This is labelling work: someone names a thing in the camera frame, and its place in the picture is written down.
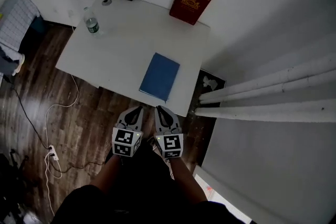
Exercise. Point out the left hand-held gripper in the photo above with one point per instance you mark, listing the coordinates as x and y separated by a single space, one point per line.
123 137

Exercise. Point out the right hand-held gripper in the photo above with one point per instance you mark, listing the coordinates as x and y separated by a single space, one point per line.
172 143

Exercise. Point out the blue notebook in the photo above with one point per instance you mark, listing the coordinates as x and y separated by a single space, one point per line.
159 77

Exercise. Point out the person's right forearm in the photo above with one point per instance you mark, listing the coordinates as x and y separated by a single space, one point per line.
187 181

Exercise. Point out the person's left forearm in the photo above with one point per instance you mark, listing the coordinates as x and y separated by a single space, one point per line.
107 175

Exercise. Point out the red hardcover book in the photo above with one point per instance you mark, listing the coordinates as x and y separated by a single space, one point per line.
190 4

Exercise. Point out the person's light shoe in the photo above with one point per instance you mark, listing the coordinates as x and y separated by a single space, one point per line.
152 144

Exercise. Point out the white crumpled paper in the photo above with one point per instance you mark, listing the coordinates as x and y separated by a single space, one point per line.
210 84

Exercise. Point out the person's black shirt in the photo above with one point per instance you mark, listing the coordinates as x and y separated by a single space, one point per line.
144 196

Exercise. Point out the small orange object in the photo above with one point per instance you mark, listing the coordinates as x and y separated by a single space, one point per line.
210 188

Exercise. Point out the white power strip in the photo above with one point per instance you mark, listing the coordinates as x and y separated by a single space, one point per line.
53 152

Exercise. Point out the thick white pipe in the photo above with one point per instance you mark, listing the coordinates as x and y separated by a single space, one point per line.
262 111

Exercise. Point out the thin white pipe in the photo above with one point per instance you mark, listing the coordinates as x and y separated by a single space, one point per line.
262 81
262 94

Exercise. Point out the clear plastic water bottle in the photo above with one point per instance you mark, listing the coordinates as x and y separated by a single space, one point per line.
92 23

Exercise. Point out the small round grey cap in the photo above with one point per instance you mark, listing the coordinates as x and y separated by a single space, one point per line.
106 2

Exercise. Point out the teal bin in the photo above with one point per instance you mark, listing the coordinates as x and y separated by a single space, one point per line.
39 25

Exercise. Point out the white grid fabric box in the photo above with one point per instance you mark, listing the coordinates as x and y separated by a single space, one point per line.
15 21

